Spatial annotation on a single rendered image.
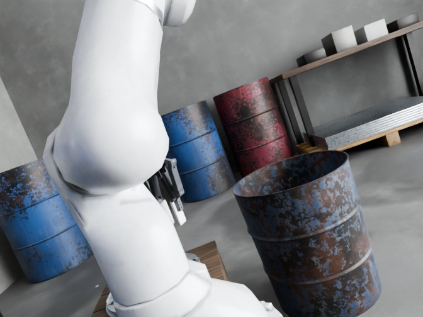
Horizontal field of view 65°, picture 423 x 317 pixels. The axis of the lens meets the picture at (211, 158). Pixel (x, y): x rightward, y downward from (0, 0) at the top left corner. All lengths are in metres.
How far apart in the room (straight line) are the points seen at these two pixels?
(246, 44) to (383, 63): 1.50
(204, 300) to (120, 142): 0.24
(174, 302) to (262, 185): 1.01
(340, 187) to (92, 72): 0.85
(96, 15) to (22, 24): 3.89
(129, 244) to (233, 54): 3.46
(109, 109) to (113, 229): 0.16
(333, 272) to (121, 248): 0.84
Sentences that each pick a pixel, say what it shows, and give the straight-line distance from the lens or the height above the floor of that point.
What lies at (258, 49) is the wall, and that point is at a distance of 3.83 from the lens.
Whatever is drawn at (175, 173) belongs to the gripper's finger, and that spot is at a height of 0.66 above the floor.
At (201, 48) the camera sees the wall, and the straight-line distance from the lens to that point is 3.81.
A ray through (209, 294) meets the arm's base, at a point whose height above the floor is 0.55.
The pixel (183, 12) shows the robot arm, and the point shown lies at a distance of 0.63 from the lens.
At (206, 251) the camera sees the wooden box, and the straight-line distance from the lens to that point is 1.14.
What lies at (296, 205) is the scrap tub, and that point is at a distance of 1.04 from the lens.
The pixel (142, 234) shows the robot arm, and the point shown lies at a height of 0.67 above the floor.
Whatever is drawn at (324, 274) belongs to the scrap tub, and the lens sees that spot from 1.16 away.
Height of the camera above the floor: 0.78
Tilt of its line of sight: 8 degrees down
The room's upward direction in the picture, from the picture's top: 21 degrees counter-clockwise
